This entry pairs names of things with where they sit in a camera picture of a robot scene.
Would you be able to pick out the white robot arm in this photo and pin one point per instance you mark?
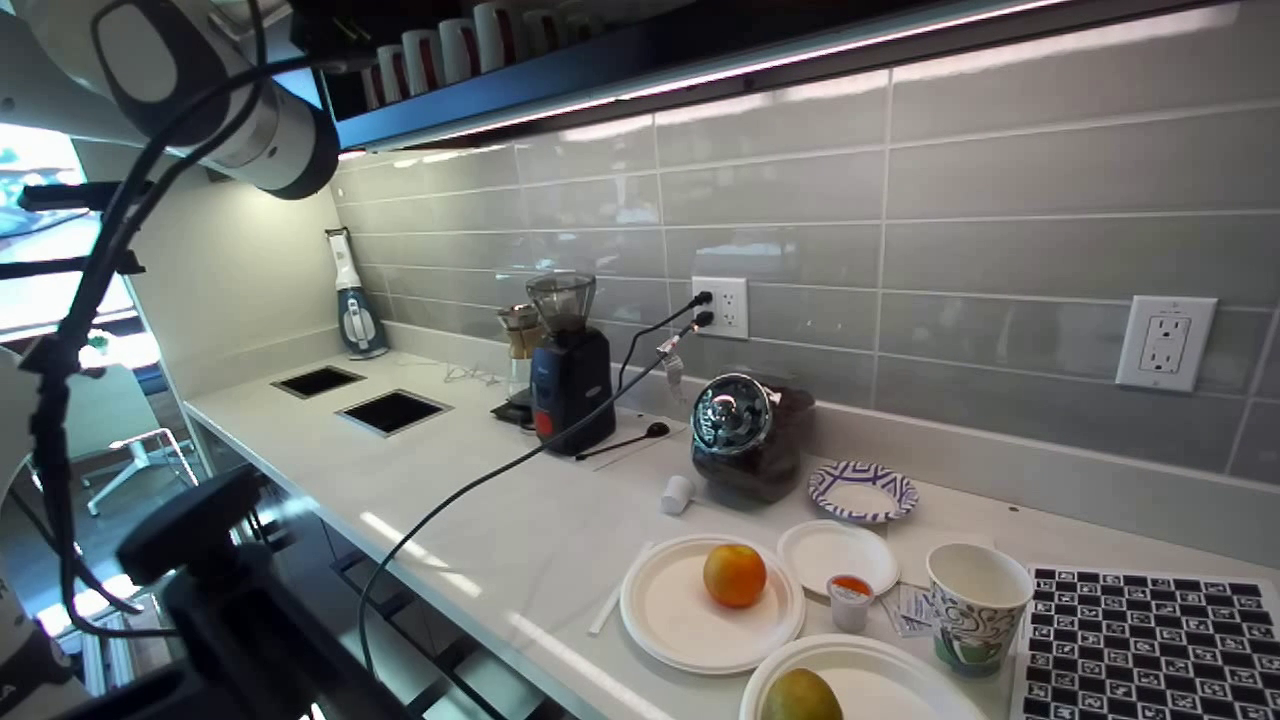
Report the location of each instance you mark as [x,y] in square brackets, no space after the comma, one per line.
[169,67]

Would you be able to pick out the small sauce cup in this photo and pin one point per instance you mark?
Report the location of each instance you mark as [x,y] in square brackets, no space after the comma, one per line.
[849,602]

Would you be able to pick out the black dark upper shelf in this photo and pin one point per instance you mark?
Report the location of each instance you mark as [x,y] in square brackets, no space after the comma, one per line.
[706,50]

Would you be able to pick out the large patterned paper cup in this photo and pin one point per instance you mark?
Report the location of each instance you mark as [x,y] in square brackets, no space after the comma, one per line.
[979,599]

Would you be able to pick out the black coffee grinder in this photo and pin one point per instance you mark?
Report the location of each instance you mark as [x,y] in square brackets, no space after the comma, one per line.
[568,365]

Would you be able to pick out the chrome dome brown appliance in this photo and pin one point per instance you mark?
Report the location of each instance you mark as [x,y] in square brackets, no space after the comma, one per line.
[747,436]

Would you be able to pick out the small white bottle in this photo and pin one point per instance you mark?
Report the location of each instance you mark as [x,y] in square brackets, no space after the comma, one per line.
[676,494]

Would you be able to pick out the orange fruit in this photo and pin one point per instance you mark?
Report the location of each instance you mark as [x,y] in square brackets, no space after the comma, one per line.
[733,573]

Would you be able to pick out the large white paper plate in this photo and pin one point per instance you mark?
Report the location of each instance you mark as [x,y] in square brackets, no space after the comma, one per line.
[671,615]

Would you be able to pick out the blue patterned paper plate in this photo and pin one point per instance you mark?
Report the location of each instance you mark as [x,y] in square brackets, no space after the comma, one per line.
[860,494]

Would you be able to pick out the small white paper plate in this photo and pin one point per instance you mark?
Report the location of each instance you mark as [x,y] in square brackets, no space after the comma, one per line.
[821,549]

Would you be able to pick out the handheld device on charger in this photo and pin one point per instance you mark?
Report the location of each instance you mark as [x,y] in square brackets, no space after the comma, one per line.
[355,315]

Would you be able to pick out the yellow-green fruit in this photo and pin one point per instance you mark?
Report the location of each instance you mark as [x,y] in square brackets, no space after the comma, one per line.
[802,694]

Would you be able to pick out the front white paper plate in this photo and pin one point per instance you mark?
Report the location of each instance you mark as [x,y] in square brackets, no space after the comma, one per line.
[870,676]

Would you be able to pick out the black white checkerboard mat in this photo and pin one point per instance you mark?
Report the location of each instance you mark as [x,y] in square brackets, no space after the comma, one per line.
[1135,647]

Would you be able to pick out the white office chair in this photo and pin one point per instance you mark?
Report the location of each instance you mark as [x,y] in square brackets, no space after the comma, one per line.
[109,418]

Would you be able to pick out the white wall outlet left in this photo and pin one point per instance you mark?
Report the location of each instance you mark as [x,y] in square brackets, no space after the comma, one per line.
[725,300]

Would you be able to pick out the white wall outlet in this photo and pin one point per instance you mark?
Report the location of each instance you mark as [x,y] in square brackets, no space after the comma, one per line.
[725,300]
[1166,341]

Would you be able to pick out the white mug red handle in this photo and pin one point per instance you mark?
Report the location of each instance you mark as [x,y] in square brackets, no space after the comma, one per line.
[423,60]
[390,75]
[458,50]
[488,36]

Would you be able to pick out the black camera stand foreground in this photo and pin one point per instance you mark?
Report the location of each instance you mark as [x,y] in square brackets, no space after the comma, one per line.
[249,647]

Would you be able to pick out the white wall outlet right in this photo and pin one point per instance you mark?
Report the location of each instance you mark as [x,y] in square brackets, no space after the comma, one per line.
[1166,341]

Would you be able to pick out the black tripod camera left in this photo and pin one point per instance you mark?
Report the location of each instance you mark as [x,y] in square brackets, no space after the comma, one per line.
[50,226]

